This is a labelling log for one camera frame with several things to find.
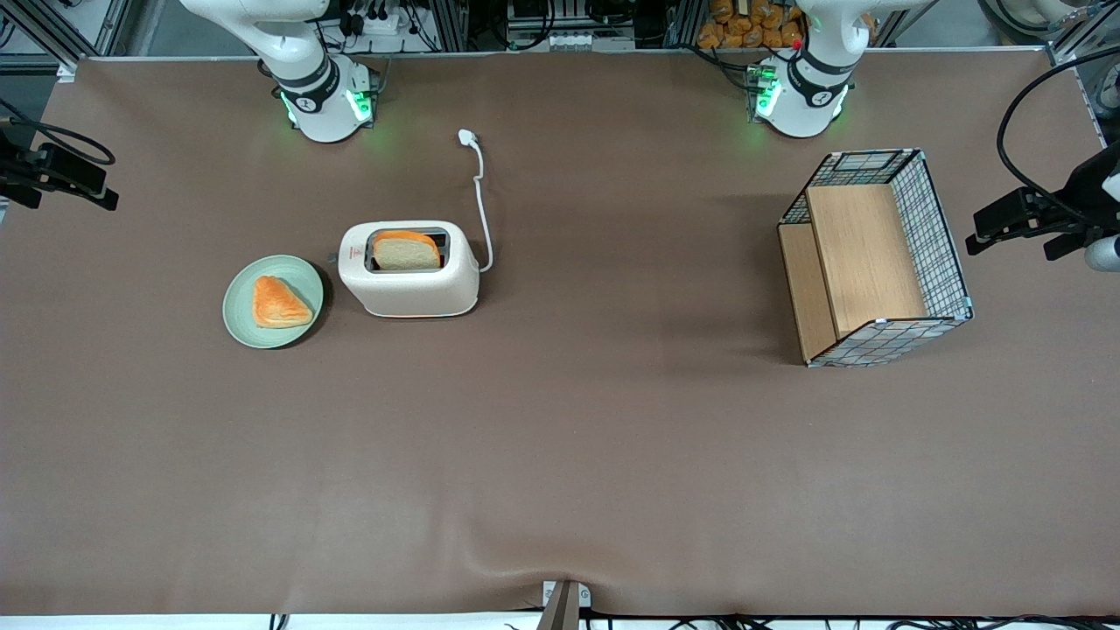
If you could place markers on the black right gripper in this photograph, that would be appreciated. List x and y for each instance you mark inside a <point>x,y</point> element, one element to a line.
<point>17,164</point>

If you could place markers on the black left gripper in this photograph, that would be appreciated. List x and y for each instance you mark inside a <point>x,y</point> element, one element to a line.
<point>1081,194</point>

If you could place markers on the white two-slot toaster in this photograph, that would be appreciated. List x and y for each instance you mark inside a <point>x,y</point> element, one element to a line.
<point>411,284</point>

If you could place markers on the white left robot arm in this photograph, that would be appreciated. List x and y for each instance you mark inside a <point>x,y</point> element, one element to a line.
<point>809,92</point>

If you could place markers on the pale green round plate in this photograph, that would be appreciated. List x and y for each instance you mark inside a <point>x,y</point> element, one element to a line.
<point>245,311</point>

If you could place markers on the triangular orange pastry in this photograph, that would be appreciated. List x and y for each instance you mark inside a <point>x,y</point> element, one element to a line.
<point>278,306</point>

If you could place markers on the bag of orange bread rolls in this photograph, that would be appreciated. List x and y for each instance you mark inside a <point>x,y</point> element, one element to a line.
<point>744,26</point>

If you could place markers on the toast bread slice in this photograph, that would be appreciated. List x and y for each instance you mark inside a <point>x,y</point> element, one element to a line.
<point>407,254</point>

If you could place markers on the white power strip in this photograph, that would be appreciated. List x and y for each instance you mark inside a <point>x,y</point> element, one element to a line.
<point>381,24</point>

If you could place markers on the brown table cover mat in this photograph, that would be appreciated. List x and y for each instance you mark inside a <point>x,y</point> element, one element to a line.
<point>612,437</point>

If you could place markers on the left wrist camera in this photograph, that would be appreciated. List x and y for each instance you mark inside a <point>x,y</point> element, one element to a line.
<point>1098,252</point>

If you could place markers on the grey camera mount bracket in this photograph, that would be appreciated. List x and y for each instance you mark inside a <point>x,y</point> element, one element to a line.
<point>564,604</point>

